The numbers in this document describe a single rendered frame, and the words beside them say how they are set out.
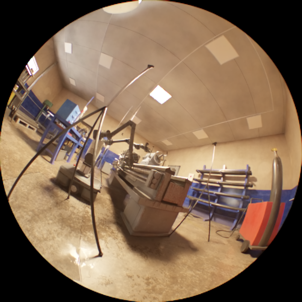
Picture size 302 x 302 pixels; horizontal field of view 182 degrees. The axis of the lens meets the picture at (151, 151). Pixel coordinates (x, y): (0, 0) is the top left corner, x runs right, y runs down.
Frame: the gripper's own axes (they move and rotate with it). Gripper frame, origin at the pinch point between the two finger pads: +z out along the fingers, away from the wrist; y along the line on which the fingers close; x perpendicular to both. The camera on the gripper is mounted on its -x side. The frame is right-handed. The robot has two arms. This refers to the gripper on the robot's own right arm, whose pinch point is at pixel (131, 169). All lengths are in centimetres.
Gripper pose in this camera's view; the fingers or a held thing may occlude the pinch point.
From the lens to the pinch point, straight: 131.7
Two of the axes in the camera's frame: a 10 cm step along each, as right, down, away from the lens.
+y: -4.2, 1.2, 9.0
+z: 0.6, 9.9, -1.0
